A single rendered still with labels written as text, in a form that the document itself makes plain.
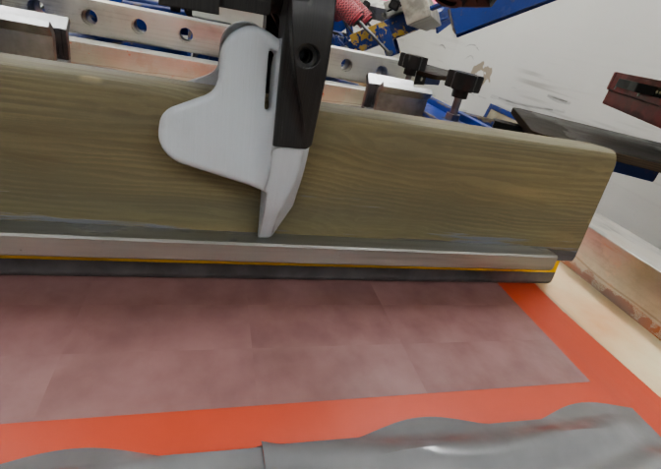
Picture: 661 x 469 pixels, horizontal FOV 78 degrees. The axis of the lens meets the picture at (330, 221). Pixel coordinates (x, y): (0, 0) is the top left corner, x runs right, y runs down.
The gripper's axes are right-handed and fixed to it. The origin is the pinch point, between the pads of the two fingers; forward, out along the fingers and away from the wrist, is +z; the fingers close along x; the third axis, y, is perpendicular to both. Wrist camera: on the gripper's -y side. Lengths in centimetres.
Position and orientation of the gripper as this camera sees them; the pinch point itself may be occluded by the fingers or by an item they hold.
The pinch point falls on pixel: (275, 195)
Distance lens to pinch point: 22.2
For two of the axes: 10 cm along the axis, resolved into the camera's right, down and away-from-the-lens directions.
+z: -1.6, 8.9, 4.3
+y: -9.6, -0.4, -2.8
